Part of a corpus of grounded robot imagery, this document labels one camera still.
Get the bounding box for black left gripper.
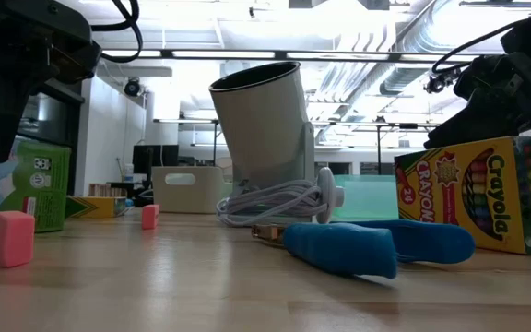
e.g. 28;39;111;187
0;0;103;164

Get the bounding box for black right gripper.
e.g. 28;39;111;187
423;49;531;150

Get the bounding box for yellow Crayola crayon box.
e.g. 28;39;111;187
393;133;531;256

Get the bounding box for orange-pink rectangular eraser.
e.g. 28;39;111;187
141;204;160;231
0;210;36;269

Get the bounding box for green and yellow crayon box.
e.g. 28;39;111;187
65;196;128;219

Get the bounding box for large blue-handled pliers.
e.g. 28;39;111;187
251;219;478;280

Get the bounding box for black ceiling spotlight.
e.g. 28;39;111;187
424;68;455;95

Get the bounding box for black metal rack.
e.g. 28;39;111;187
374;122;429;151

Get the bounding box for wooden crate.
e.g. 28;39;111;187
88;183;128;198

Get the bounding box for teal translucent tray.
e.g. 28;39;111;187
332;173;401;221

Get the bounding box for black computer monitor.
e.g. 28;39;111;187
132;144;180;177

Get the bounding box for black beam with strip lights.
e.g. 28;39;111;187
99;48;481;65

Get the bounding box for grey plastic bin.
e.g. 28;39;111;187
151;165;225;215

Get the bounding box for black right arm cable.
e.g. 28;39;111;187
431;17;531;75

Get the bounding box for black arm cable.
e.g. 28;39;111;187
431;17;531;75
89;0;145;65

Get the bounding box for round black ceiling camera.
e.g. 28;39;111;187
124;77;143;99

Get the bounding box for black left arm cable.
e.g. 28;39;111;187
89;0;145;65

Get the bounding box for white security camera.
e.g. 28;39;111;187
208;61;346;228

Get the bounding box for white coiled cable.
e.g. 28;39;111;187
216;179;330;228

